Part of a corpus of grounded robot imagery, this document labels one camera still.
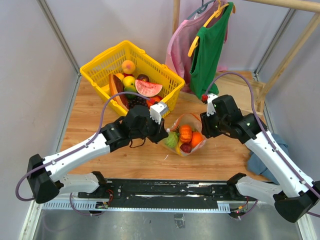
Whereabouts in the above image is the papaya slice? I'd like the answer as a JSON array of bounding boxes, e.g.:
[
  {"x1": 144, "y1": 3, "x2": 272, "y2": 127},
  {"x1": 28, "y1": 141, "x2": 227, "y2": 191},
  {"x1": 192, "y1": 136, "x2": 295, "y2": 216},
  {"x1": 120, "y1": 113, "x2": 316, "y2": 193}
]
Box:
[{"x1": 109, "y1": 74, "x2": 129, "y2": 111}]

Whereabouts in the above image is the yellow plastic basket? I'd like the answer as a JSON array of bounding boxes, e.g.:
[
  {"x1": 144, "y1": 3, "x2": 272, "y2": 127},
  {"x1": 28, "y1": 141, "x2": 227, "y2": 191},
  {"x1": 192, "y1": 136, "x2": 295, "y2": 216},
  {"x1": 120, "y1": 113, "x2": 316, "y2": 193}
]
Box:
[{"x1": 80, "y1": 40, "x2": 185, "y2": 114}]

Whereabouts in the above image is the orange persimmon in basket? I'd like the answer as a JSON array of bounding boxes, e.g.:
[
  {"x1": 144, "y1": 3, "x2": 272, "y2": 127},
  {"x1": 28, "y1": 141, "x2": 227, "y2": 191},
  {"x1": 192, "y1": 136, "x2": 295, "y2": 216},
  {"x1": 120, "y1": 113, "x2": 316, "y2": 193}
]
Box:
[{"x1": 147, "y1": 95, "x2": 162, "y2": 106}]

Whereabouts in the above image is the dark grape bunch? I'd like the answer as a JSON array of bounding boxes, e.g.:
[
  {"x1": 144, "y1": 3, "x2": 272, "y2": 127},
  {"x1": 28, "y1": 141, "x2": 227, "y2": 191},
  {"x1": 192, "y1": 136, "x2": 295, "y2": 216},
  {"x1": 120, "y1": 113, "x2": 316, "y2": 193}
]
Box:
[{"x1": 128, "y1": 96, "x2": 148, "y2": 109}]

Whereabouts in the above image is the yellow hanger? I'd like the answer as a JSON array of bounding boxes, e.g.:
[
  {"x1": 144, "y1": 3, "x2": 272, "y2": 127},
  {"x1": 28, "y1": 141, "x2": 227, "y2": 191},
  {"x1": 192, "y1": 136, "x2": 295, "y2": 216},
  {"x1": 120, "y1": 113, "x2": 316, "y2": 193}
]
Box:
[{"x1": 187, "y1": 0, "x2": 237, "y2": 58}]

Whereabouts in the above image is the orange fruit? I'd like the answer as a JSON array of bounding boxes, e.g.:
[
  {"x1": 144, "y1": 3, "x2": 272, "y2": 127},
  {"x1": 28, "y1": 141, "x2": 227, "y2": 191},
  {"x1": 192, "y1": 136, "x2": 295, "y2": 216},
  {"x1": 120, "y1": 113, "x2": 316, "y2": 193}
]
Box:
[{"x1": 115, "y1": 73, "x2": 125, "y2": 81}]

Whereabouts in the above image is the watermelon slice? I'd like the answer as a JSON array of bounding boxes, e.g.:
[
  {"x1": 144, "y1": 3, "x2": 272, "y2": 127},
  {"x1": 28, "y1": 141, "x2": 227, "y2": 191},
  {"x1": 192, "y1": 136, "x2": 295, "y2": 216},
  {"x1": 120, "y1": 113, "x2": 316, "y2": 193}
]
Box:
[{"x1": 135, "y1": 79, "x2": 163, "y2": 97}]

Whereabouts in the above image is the clear zip top bag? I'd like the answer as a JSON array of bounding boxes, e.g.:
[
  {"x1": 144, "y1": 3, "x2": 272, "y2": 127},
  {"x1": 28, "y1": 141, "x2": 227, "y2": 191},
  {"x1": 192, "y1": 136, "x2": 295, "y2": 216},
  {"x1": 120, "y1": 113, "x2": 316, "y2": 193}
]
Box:
[{"x1": 160, "y1": 113, "x2": 207, "y2": 157}]

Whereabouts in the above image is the grey hanger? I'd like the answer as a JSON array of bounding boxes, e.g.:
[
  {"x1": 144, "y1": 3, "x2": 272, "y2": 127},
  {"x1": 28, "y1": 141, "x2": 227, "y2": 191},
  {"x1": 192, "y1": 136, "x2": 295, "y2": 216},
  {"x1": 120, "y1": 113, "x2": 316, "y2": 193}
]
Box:
[{"x1": 186, "y1": 0, "x2": 215, "y2": 20}]

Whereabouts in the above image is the orange tomato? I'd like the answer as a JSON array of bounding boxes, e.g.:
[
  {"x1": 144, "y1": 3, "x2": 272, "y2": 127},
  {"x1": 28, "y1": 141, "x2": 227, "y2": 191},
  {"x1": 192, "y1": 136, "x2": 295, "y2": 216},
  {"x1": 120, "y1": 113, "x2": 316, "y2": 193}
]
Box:
[{"x1": 179, "y1": 124, "x2": 193, "y2": 143}]

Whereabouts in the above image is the blue cloth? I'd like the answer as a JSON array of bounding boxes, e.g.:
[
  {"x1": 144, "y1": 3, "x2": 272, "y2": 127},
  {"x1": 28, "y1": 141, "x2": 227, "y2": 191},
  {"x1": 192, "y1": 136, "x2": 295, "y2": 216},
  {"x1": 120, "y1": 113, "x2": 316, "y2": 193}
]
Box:
[{"x1": 247, "y1": 133, "x2": 289, "y2": 185}]

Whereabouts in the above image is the wooden clothes rack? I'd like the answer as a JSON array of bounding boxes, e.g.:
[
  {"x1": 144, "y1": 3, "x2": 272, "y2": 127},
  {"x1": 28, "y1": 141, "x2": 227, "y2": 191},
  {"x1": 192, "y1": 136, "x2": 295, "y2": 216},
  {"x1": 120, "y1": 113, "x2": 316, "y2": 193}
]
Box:
[{"x1": 187, "y1": 0, "x2": 320, "y2": 117}]

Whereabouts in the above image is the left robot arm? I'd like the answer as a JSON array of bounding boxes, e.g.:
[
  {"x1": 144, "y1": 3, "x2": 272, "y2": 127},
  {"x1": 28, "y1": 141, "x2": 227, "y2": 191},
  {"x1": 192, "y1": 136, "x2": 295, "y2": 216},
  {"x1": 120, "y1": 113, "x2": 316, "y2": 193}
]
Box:
[{"x1": 27, "y1": 102, "x2": 169, "y2": 204}]

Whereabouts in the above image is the dark red plum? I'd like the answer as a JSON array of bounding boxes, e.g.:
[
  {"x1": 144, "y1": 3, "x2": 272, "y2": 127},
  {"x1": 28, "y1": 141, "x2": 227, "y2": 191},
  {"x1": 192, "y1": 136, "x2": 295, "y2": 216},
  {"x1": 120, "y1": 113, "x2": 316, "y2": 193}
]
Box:
[{"x1": 180, "y1": 143, "x2": 192, "y2": 154}]

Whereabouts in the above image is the green shirt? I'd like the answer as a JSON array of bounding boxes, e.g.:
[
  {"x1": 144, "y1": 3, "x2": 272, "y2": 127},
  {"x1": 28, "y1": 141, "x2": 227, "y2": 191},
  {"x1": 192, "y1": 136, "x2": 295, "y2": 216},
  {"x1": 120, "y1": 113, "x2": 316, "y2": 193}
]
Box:
[{"x1": 189, "y1": 2, "x2": 235, "y2": 99}]

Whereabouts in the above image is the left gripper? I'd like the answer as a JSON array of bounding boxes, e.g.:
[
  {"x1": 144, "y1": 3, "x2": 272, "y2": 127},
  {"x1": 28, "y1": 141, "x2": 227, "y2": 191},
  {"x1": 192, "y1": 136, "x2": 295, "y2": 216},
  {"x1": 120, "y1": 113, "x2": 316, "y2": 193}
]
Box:
[{"x1": 130, "y1": 114, "x2": 169, "y2": 144}]

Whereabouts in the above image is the dark plum in basket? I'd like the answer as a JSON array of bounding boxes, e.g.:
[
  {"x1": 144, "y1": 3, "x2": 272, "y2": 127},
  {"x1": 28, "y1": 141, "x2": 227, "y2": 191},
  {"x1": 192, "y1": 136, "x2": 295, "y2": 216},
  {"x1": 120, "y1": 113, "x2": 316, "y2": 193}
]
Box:
[{"x1": 136, "y1": 74, "x2": 150, "y2": 82}]

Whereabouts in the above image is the yellow bell pepper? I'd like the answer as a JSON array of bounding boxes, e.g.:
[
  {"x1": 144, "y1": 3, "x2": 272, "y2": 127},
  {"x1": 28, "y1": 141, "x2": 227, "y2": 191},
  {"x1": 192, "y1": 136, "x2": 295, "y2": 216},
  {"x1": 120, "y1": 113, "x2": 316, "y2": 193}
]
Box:
[{"x1": 175, "y1": 141, "x2": 182, "y2": 155}]

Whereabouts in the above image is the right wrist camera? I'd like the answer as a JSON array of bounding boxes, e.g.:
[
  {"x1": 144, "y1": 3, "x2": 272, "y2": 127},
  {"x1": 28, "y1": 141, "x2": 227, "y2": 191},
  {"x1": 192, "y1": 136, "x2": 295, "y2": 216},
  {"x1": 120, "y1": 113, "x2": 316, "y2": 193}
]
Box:
[{"x1": 201, "y1": 93, "x2": 218, "y2": 117}]

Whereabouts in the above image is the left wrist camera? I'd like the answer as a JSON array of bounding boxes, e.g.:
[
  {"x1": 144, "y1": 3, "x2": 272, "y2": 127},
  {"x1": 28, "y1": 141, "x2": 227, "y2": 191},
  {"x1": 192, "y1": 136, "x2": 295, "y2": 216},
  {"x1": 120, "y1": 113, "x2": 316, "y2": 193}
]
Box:
[{"x1": 149, "y1": 101, "x2": 169, "y2": 124}]

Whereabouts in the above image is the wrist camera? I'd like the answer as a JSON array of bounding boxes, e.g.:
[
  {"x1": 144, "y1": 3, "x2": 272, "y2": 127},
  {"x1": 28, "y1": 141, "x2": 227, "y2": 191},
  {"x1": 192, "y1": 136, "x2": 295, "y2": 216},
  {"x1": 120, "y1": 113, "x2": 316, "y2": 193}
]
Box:
[
  {"x1": 201, "y1": 93, "x2": 218, "y2": 117},
  {"x1": 149, "y1": 101, "x2": 169, "y2": 124}
]

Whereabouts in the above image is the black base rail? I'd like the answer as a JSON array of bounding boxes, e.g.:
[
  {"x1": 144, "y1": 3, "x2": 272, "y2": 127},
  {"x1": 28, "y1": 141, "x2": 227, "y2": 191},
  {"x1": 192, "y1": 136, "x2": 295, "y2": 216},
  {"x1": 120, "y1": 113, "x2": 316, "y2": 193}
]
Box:
[{"x1": 77, "y1": 177, "x2": 257, "y2": 213}]

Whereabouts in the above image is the green custard apple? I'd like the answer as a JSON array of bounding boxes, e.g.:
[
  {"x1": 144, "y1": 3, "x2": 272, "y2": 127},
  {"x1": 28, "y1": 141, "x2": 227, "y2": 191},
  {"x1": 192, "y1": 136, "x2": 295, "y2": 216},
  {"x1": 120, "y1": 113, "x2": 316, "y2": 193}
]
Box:
[{"x1": 164, "y1": 131, "x2": 179, "y2": 148}]

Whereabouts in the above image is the peach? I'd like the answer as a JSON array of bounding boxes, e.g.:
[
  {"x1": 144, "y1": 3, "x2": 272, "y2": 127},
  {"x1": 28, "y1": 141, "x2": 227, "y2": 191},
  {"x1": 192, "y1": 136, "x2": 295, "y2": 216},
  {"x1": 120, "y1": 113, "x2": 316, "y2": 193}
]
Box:
[{"x1": 121, "y1": 60, "x2": 136, "y2": 75}]

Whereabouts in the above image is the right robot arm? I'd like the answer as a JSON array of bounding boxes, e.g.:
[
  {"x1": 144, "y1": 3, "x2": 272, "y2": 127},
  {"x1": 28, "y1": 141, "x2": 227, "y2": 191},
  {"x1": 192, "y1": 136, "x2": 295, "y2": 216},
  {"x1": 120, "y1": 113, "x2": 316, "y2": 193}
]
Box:
[{"x1": 200, "y1": 93, "x2": 320, "y2": 223}]

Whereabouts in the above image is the pink shirt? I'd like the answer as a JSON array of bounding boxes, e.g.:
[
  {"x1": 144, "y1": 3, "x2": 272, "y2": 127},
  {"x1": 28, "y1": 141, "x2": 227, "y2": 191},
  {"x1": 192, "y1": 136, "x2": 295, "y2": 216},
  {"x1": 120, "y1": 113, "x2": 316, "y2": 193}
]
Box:
[{"x1": 165, "y1": 0, "x2": 219, "y2": 94}]

